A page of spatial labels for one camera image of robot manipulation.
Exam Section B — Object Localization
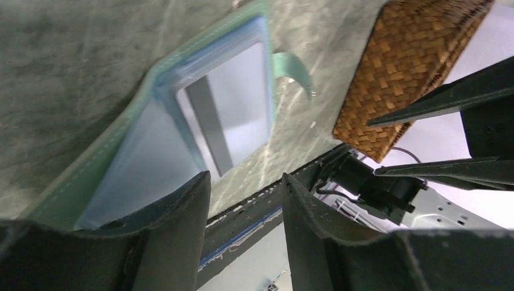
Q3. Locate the white magnetic stripe card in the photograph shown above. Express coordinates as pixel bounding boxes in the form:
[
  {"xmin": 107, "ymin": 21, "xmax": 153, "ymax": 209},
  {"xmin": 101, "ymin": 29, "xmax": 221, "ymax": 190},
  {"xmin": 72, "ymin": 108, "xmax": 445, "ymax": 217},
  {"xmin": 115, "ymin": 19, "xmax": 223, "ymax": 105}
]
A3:
[{"xmin": 175, "ymin": 42, "xmax": 272, "ymax": 179}]

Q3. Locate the brown wicker basket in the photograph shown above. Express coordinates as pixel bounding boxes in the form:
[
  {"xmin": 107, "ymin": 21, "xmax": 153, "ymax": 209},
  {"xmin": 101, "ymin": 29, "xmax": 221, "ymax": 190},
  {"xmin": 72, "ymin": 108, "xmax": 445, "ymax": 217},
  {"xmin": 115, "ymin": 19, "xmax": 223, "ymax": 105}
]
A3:
[{"xmin": 332, "ymin": 0, "xmax": 493, "ymax": 162}]

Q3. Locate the green card holder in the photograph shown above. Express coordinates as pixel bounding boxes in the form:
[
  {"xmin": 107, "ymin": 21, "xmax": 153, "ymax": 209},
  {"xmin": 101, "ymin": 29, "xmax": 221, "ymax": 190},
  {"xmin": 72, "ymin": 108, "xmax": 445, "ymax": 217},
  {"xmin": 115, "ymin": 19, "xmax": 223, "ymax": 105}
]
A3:
[{"xmin": 21, "ymin": 1, "xmax": 312, "ymax": 230}]

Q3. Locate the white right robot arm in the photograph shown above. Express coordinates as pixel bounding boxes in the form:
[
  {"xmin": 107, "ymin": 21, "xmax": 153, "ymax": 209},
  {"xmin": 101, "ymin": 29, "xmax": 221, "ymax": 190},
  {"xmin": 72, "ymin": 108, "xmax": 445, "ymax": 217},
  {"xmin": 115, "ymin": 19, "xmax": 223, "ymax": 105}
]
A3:
[{"xmin": 311, "ymin": 58, "xmax": 513, "ymax": 229}]

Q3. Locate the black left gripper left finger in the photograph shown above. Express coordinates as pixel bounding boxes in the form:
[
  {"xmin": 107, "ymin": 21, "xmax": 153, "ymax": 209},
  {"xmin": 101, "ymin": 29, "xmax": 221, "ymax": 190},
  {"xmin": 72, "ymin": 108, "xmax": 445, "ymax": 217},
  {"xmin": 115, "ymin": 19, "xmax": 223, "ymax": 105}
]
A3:
[{"xmin": 1, "ymin": 172, "xmax": 211, "ymax": 290}]

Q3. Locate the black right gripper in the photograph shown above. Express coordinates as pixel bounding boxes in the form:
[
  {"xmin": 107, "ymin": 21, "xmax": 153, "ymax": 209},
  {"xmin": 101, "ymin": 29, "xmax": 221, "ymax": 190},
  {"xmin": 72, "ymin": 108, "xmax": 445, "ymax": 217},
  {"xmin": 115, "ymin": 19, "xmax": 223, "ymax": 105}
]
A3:
[{"xmin": 366, "ymin": 57, "xmax": 513, "ymax": 192}]

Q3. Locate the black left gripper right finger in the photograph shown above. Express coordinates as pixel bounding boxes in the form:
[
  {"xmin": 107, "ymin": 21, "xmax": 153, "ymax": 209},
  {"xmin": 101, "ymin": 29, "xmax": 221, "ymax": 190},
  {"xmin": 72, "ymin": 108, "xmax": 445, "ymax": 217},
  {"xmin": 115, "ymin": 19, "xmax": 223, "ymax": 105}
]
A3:
[{"xmin": 282, "ymin": 174, "xmax": 513, "ymax": 290}]

